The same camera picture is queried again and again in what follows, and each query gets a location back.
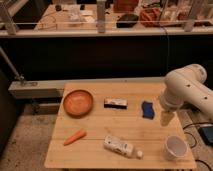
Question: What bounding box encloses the white plastic bottle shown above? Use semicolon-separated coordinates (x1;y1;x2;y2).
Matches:
103;135;143;159

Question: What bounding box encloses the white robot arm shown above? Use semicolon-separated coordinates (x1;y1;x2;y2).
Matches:
159;64;213;126

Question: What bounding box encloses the orange ceramic bowl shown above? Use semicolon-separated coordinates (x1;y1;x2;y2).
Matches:
63;90;93;117

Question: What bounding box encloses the blue sponge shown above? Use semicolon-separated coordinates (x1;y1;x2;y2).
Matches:
141;101;155;119

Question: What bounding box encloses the white plastic cup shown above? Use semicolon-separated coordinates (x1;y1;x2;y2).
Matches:
164;135;188;161

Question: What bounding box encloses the black pedal device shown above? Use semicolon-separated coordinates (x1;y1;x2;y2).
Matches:
198;124;213;147

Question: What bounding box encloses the black and white eraser block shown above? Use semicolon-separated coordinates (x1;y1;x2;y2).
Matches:
104;98;128;109

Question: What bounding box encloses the orange carrot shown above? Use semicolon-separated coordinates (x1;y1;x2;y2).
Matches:
63;129;87;146

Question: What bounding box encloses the black computer mouse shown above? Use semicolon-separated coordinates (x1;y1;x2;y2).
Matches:
116;13;139;28

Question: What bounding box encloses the grey metal beam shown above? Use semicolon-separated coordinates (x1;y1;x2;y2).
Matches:
9;80;66;99

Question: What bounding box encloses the background wooden workbench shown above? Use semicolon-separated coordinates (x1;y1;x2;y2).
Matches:
0;0;213;37

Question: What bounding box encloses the metal clamp rod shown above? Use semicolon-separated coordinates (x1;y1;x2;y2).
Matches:
0;46;38;88

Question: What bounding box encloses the black cable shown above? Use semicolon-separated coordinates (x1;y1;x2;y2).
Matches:
182;121;204;148

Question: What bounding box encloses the aluminium frame post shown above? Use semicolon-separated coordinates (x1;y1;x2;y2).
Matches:
97;0;106;33

